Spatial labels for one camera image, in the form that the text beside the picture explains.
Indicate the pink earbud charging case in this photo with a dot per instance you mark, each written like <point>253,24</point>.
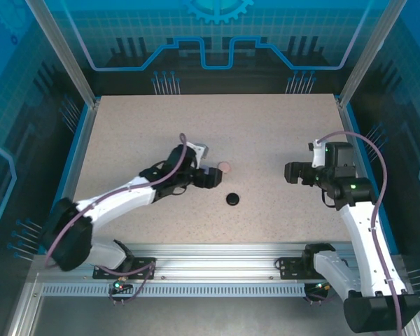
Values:
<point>225,166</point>

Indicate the black earbud charging case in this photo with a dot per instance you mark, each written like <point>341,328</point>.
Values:
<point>232,199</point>

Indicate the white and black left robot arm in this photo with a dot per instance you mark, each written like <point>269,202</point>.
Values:
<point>119,199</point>

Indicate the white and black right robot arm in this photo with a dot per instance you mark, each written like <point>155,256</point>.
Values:
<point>364,245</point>

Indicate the right connector with green light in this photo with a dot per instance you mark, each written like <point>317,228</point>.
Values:
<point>320,287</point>

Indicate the connector with green light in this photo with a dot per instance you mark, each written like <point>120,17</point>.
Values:
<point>320,287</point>
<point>118,286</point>

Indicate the left connector with green light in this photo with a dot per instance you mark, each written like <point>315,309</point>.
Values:
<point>118,286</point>

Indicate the aluminium and blue right side rail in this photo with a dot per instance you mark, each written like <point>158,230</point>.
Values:
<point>356,140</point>

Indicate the aluminium and blue rail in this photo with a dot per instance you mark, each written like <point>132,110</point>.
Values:
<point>81,140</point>
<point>356,140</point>

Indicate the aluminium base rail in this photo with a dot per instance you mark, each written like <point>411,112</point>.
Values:
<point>213,260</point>

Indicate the aluminium and blue left side rail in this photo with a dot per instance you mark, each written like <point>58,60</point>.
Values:
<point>81,140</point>

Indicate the aluminium right frame post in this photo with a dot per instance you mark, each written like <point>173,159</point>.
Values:
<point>372,52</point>

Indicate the aluminium frame post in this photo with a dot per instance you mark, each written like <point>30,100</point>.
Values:
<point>64,52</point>
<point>372,52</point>

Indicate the aluminium left frame post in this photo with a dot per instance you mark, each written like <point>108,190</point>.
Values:
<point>64,52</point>

